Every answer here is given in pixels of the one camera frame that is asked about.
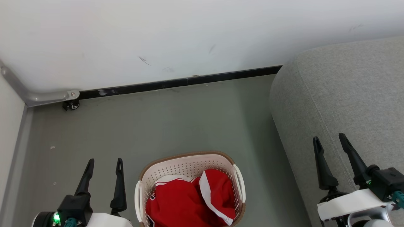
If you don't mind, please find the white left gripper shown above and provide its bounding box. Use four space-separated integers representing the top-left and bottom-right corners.
74 158 133 227

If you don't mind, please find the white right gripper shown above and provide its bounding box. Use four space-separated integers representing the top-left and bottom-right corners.
312 133 395 221

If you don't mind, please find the red jersey thin white trim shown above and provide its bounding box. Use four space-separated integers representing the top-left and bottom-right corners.
145 175 221 227

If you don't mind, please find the red garment wide white band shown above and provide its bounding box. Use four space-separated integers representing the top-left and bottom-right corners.
198 169 236 226

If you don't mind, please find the grey fabric sofa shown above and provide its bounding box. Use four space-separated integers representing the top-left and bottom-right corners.
269 36 404 227

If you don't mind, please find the cream perforated laundry basket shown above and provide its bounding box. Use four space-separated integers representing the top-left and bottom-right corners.
134 151 246 227

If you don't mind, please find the small black caster wheel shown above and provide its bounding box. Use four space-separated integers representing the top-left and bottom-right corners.
62 100 80 111

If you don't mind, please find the black baseboard strip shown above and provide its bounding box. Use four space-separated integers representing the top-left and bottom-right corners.
79 65 283 100

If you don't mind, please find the grey metal frame foot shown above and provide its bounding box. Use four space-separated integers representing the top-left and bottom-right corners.
0 65 80 107

